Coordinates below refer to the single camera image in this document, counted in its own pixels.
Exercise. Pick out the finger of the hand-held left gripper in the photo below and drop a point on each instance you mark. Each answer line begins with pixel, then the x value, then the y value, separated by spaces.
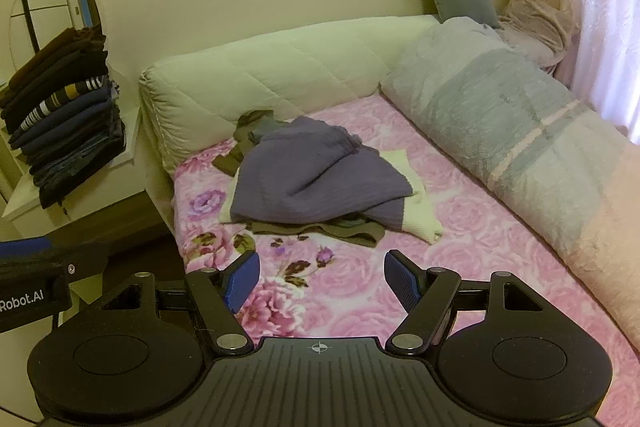
pixel 82 264

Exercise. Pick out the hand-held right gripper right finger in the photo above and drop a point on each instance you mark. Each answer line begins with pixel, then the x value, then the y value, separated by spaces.
pixel 402 282

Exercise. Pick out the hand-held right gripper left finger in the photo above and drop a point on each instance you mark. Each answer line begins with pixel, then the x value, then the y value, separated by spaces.
pixel 245 279

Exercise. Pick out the purple cardigan with cream trim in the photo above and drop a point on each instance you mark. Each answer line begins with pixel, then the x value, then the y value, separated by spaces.
pixel 310 172

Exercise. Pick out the stack of dark folded clothes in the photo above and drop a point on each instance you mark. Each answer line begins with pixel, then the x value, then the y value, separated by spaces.
pixel 65 127

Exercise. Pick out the pink floral bed sheet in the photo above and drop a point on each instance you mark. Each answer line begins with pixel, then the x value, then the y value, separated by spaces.
pixel 325 297

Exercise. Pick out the olive green garment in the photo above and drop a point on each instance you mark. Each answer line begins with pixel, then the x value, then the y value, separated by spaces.
pixel 320 233

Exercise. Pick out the white dresser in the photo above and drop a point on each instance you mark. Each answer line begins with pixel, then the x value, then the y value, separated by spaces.
pixel 127 134

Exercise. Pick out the beige folded blanket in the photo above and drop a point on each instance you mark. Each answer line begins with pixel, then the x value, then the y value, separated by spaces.
pixel 525 142

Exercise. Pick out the cream quilted headboard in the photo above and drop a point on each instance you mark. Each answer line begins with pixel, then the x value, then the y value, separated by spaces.
pixel 280 72

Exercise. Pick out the sheer white curtain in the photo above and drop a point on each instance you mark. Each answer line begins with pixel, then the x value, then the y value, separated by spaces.
pixel 610 17

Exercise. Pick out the oval wall mirror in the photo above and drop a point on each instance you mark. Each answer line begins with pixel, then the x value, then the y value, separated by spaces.
pixel 47 2

